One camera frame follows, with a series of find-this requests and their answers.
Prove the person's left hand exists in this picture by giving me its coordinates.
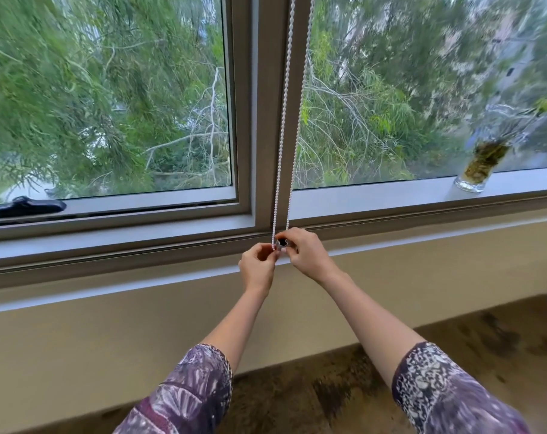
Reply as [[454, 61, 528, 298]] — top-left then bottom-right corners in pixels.
[[238, 242, 279, 294]]

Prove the person's right hand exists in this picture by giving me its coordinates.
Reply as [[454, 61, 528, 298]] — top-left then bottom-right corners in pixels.
[[276, 228, 339, 285]]

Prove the white beaded blind chain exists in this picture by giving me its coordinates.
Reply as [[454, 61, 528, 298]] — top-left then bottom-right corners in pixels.
[[271, 0, 317, 252]]

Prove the person's left forearm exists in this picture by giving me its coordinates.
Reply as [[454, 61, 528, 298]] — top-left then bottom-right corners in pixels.
[[200, 285, 274, 375]]

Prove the person's right forearm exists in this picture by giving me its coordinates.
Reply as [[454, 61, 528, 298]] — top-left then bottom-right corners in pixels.
[[316, 271, 429, 388]]

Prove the purple patterned left sleeve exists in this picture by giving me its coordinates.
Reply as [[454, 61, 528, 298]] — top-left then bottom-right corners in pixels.
[[113, 344, 234, 434]]

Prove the purple patterned sleeve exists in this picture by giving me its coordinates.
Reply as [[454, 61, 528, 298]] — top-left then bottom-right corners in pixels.
[[113, 344, 234, 434], [391, 341, 533, 434]]

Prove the purple patterned right sleeve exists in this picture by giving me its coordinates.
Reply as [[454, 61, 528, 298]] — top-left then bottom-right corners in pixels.
[[391, 341, 533, 434]]

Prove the glass vase with plant cuttings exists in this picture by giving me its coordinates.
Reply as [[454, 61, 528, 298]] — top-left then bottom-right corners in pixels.
[[455, 91, 547, 194]]

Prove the grey window frame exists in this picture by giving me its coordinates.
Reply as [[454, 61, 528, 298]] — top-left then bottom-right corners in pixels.
[[0, 0, 547, 292]]

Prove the black window handle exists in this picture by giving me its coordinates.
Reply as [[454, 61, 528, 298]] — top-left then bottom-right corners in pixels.
[[0, 197, 67, 220]]

